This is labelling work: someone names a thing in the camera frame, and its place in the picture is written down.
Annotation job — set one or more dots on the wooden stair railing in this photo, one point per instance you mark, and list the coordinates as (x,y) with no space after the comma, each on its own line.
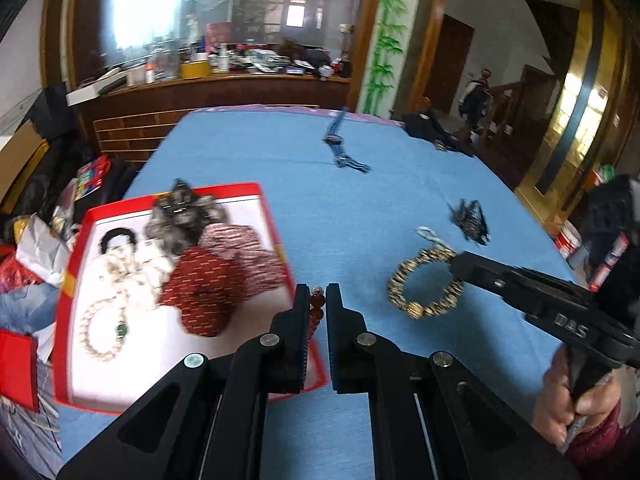
(510,105)

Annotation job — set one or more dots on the blue tablecloth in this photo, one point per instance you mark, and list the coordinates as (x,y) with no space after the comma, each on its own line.
(350,210)

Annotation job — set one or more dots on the large glass window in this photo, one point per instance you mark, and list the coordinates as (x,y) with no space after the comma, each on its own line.
(200,10)

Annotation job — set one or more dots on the person's right hand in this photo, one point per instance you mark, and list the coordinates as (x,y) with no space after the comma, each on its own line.
(555,410)

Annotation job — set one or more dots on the red striped cloth roll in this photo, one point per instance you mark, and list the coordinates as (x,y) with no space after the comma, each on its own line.
(240,250)

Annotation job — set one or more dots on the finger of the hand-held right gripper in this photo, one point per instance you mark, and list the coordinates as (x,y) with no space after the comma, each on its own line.
(480,270)

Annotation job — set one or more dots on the dark grey bead pile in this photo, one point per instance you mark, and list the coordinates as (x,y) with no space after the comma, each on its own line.
(175,210)

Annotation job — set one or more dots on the brown wooden door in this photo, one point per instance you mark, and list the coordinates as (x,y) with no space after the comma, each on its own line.
(450,65)

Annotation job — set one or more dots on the cardboard box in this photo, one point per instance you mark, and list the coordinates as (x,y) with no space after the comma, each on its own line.
(17,160)

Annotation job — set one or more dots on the red packet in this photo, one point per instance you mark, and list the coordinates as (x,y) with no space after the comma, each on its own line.
(17,365)

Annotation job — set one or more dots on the colourful printed box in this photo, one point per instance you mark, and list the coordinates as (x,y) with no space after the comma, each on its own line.
(92,175)

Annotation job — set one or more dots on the hanging jacket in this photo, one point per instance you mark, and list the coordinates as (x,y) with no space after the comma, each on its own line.
(472,100)

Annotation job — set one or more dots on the crumpled white paper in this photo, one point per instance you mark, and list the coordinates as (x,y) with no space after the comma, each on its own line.
(35,250)

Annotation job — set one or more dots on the person's right forearm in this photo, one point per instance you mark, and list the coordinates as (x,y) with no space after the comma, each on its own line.
(605,440)

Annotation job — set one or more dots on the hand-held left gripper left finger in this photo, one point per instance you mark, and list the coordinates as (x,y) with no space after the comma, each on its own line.
(300,310)

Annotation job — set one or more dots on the blue cloth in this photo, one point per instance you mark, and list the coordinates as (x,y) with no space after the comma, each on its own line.
(20,305)

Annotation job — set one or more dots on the white flat box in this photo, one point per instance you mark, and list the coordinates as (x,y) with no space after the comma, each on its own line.
(95,90)

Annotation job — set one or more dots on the wooden counter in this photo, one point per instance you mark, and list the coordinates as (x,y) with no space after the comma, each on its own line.
(225,95)

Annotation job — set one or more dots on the white red bucket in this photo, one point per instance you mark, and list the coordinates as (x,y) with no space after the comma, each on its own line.
(570,242)

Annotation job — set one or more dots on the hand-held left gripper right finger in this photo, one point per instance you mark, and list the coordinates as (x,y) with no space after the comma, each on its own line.
(334,310)

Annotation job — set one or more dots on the black bag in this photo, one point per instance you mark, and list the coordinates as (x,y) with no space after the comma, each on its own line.
(430,127)

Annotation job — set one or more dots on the red jewelry tray box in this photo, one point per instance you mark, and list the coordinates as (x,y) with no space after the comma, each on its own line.
(100,385)

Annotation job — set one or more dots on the black tassel jewelry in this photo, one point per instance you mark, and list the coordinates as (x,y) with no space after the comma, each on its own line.
(470,222)

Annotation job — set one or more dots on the yellow box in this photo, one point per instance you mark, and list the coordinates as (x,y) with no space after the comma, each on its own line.
(195,69)

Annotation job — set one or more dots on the green bamboo wall decoration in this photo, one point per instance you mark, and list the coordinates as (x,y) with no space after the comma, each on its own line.
(385,45)

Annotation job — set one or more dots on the key bunch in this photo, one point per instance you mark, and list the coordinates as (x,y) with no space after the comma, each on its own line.
(441,145)

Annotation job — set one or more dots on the gold pillar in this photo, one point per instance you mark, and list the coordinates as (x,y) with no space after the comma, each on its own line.
(570,110)

